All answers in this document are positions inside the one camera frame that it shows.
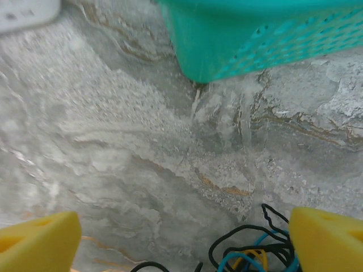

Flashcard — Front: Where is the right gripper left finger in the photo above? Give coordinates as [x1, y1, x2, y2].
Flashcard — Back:
[0, 211, 82, 272]

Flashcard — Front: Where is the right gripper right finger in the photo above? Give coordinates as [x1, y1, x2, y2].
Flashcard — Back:
[288, 206, 363, 272]

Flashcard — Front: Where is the thin black cable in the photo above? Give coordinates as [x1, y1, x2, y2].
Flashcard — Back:
[209, 203, 296, 272]
[130, 261, 204, 272]

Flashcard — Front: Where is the thin blue cable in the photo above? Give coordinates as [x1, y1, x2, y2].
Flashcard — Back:
[218, 231, 300, 272]

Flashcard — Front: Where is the thin yellow cable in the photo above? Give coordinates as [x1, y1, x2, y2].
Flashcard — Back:
[232, 248, 269, 272]

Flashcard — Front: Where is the teal perforated plastic basket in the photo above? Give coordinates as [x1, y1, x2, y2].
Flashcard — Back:
[154, 0, 363, 84]

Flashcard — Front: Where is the white perforated plastic basket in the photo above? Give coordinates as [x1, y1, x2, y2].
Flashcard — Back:
[0, 0, 62, 35]

